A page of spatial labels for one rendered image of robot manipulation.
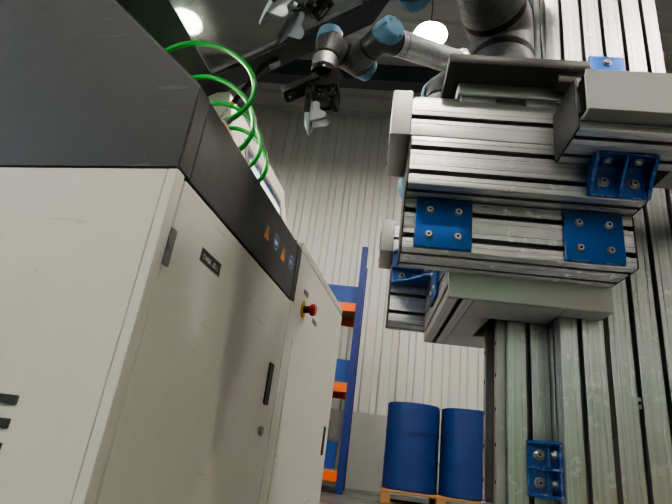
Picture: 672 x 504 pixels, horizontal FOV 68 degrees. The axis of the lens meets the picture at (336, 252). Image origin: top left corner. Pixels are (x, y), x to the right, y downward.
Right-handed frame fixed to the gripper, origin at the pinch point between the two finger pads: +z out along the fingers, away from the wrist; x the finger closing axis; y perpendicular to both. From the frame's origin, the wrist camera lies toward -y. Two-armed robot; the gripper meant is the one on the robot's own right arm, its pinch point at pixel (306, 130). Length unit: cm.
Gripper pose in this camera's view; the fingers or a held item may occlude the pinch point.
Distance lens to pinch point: 138.5
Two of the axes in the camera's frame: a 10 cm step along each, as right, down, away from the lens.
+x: 1.8, 3.9, 9.0
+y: 9.8, 0.4, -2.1
